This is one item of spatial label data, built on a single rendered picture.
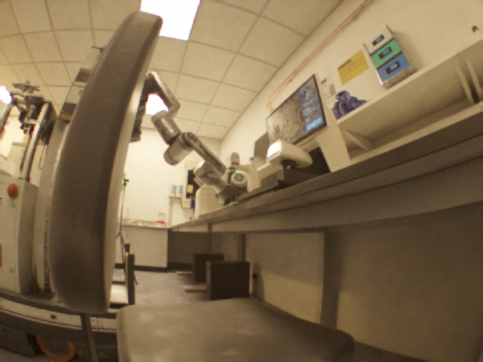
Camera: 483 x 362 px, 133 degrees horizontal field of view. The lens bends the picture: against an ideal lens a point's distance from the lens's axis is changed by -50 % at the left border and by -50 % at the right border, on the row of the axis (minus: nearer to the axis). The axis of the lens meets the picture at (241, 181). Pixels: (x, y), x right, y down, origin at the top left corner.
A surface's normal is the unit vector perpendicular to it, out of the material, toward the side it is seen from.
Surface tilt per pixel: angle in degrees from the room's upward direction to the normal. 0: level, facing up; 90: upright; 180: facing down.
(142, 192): 90
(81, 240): 90
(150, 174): 90
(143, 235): 90
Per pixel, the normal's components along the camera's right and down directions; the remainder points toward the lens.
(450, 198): -0.92, -0.12
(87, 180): 0.54, -0.21
